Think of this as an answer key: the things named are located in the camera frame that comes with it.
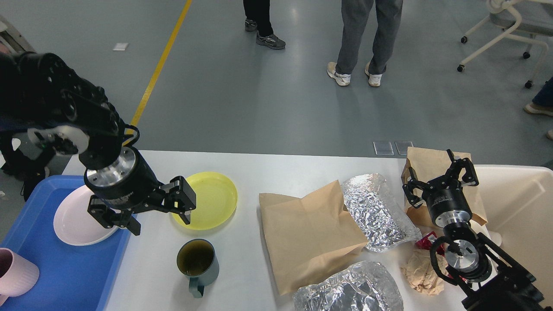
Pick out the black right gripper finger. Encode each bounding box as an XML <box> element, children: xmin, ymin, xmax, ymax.
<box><xmin>441</xmin><ymin>149</ymin><xmax>479</xmax><ymax>189</ymax></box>
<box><xmin>402</xmin><ymin>167</ymin><xmax>432</xmax><ymax>209</ymax></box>

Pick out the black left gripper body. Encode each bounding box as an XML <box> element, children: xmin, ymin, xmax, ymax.
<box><xmin>84</xmin><ymin>147</ymin><xmax>165</xmax><ymax>212</ymax></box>

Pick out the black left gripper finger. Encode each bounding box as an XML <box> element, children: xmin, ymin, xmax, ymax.
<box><xmin>87</xmin><ymin>195</ymin><xmax>141</xmax><ymax>236</ymax></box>
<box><xmin>137</xmin><ymin>176</ymin><xmax>196</xmax><ymax>225</ymax></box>

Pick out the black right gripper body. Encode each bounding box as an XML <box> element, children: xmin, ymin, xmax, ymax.
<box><xmin>422</xmin><ymin>187</ymin><xmax>472</xmax><ymax>228</ymax></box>

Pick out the yellow plastic plate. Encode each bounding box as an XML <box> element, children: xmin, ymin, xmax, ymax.
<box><xmin>171</xmin><ymin>171</ymin><xmax>238</xmax><ymax>231</ymax></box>

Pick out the dark green mug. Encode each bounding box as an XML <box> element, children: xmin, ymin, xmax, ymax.
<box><xmin>176</xmin><ymin>238</ymin><xmax>219</xmax><ymax>298</ymax></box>

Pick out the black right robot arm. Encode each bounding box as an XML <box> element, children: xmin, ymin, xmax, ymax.
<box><xmin>402</xmin><ymin>150</ymin><xmax>552</xmax><ymax>311</ymax></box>

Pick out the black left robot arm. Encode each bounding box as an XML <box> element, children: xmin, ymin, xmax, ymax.
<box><xmin>1</xmin><ymin>52</ymin><xmax>196</xmax><ymax>235</ymax></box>

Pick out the pink plate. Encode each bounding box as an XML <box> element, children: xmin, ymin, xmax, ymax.
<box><xmin>53</xmin><ymin>185</ymin><xmax>118</xmax><ymax>246</ymax></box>

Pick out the upper foil bag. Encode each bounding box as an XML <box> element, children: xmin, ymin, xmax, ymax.
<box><xmin>340</xmin><ymin>173</ymin><xmax>422</xmax><ymax>253</ymax></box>

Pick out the foil bag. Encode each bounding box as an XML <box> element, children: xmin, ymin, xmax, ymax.
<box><xmin>340</xmin><ymin>173</ymin><xmax>422</xmax><ymax>253</ymax></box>
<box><xmin>293</xmin><ymin>260</ymin><xmax>404</xmax><ymax>311</ymax></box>

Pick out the small brown paper bag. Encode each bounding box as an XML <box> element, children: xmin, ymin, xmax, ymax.
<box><xmin>401</xmin><ymin>147</ymin><xmax>487</xmax><ymax>229</ymax></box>

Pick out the red foil wrapper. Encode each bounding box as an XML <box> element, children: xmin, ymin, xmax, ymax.
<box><xmin>415</xmin><ymin>232</ymin><xmax>445</xmax><ymax>257</ymax></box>

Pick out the beige plastic bin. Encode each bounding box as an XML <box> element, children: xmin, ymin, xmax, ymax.
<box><xmin>475</xmin><ymin>165</ymin><xmax>553</xmax><ymax>306</ymax></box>

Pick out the clear floor plate right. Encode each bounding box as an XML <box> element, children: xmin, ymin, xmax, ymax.
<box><xmin>394</xmin><ymin>140</ymin><xmax>413</xmax><ymax>156</ymax></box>

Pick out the clear floor plate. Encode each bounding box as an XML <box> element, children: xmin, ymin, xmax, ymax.
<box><xmin>394</xmin><ymin>140</ymin><xmax>413</xmax><ymax>156</ymax></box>
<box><xmin>373</xmin><ymin>140</ymin><xmax>395</xmax><ymax>157</ymax></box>

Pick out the white paper cup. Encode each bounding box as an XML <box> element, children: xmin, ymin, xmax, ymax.
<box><xmin>470</xmin><ymin>220</ymin><xmax>503</xmax><ymax>246</ymax></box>

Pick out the clear floor plate left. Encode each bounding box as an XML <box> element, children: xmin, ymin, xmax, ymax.
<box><xmin>373</xmin><ymin>140</ymin><xmax>395</xmax><ymax>157</ymax></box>

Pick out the crumpled brown paper ball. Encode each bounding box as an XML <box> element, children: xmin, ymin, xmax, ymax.
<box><xmin>400</xmin><ymin>249</ymin><xmax>445</xmax><ymax>296</ymax></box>

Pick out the blue plastic tray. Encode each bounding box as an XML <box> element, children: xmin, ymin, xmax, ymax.
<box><xmin>1</xmin><ymin>175</ymin><xmax>130</xmax><ymax>311</ymax></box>

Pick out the person in black clothes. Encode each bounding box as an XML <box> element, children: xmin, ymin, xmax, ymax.
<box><xmin>0</xmin><ymin>132</ymin><xmax>54</xmax><ymax>201</ymax></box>

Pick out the lower foil bag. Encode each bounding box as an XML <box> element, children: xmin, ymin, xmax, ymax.
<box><xmin>293</xmin><ymin>260</ymin><xmax>404</xmax><ymax>311</ymax></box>

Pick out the person at right edge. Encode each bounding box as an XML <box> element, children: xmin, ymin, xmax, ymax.
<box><xmin>523</xmin><ymin>77</ymin><xmax>553</xmax><ymax>117</ymax></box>

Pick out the pink ribbed cup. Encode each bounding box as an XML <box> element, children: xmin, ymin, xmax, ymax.
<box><xmin>0</xmin><ymin>248</ymin><xmax>40</xmax><ymax>305</ymax></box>

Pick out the large brown paper bag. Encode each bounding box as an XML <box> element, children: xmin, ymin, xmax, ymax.
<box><xmin>259</xmin><ymin>181</ymin><xmax>368</xmax><ymax>295</ymax></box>

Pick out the white floor tag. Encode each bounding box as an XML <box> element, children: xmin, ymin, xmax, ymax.
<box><xmin>112</xmin><ymin>42</ymin><xmax>130</xmax><ymax>51</ymax></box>

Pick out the white office chair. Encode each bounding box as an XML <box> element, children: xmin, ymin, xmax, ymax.
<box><xmin>457</xmin><ymin>0</ymin><xmax>553</xmax><ymax>89</ymax></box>

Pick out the person in grey trousers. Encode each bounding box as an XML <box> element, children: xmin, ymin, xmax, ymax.
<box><xmin>327</xmin><ymin>0</ymin><xmax>404</xmax><ymax>87</ymax></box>

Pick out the person in black trousers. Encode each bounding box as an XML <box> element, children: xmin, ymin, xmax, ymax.
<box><xmin>243</xmin><ymin>0</ymin><xmax>285</xmax><ymax>51</ymax></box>

